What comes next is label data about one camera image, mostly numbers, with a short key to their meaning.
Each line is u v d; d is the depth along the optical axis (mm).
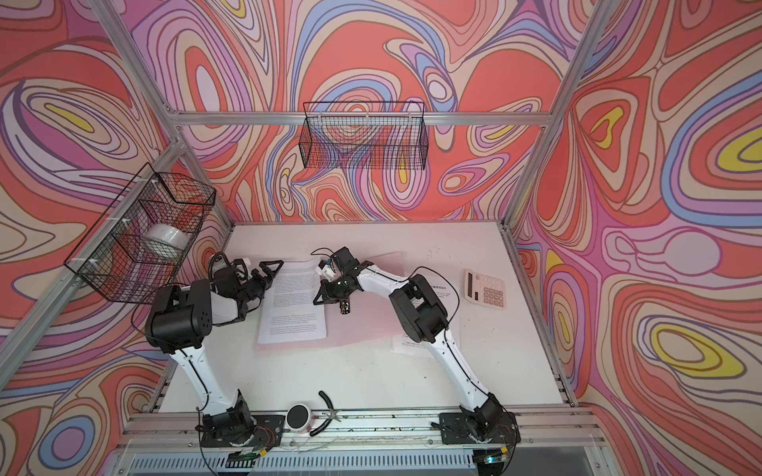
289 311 952
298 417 716
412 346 883
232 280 824
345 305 959
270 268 920
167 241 728
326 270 934
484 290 983
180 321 536
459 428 734
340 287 883
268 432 722
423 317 627
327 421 750
